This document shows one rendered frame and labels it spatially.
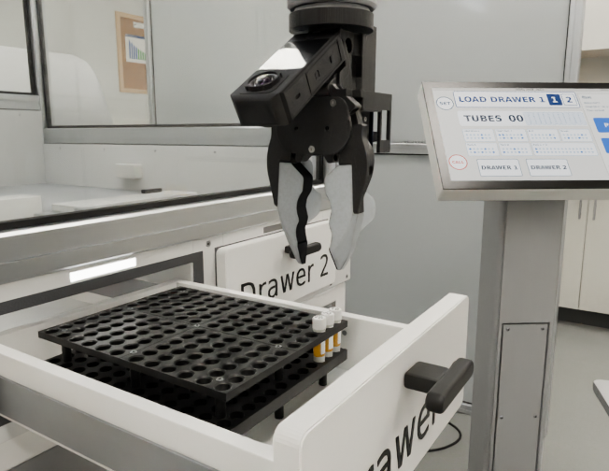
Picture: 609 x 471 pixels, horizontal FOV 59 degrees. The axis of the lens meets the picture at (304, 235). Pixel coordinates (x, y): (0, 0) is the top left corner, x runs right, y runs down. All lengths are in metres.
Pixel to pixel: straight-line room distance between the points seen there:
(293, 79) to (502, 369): 1.17
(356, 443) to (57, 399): 0.24
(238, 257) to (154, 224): 0.14
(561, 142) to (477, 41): 0.82
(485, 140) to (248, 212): 0.68
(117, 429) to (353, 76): 0.34
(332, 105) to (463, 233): 1.70
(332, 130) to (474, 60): 1.67
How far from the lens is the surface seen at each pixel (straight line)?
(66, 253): 0.57
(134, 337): 0.51
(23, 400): 0.51
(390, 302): 2.29
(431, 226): 2.15
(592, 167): 1.35
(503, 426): 1.54
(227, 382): 0.41
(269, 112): 0.39
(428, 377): 0.39
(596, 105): 1.49
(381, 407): 0.37
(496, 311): 1.42
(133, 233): 0.62
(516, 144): 1.31
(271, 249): 0.78
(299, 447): 0.29
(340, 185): 0.45
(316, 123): 0.45
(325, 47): 0.44
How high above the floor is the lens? 1.08
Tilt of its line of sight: 11 degrees down
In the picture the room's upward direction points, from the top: straight up
